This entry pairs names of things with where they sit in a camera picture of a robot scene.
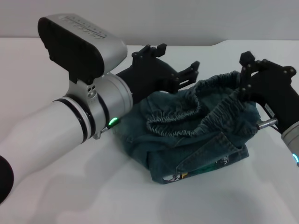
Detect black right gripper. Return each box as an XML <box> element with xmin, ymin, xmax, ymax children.
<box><xmin>238</xmin><ymin>51</ymin><xmax>299</xmax><ymax>135</ymax></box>

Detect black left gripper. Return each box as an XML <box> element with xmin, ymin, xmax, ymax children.
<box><xmin>115</xmin><ymin>43</ymin><xmax>201</xmax><ymax>105</ymax></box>

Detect blue denim shorts with cartoon print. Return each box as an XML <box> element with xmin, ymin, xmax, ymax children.
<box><xmin>114</xmin><ymin>71</ymin><xmax>261</xmax><ymax>185</ymax></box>

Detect right arm cable with connector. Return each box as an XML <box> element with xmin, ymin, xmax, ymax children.
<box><xmin>256</xmin><ymin>104</ymin><xmax>285</xmax><ymax>135</ymax></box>

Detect arm cable with connector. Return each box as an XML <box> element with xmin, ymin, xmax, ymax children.
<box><xmin>256</xmin><ymin>104</ymin><xmax>285</xmax><ymax>135</ymax></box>
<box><xmin>94</xmin><ymin>118</ymin><xmax>120</xmax><ymax>140</ymax></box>

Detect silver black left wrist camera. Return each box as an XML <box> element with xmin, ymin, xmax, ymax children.
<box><xmin>37</xmin><ymin>14</ymin><xmax>128</xmax><ymax>85</ymax></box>

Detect left arm cable with connector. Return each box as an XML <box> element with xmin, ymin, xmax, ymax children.
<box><xmin>94</xmin><ymin>118</ymin><xmax>120</xmax><ymax>140</ymax></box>

